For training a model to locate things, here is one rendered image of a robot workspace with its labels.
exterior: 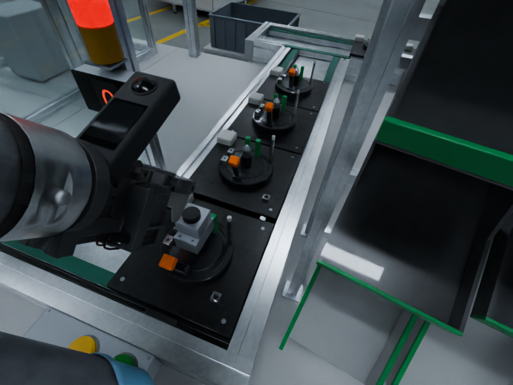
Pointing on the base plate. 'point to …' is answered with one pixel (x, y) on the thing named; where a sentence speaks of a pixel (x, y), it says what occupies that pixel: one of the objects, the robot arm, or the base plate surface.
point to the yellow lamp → (102, 44)
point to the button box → (64, 326)
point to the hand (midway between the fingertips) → (185, 181)
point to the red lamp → (91, 13)
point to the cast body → (193, 228)
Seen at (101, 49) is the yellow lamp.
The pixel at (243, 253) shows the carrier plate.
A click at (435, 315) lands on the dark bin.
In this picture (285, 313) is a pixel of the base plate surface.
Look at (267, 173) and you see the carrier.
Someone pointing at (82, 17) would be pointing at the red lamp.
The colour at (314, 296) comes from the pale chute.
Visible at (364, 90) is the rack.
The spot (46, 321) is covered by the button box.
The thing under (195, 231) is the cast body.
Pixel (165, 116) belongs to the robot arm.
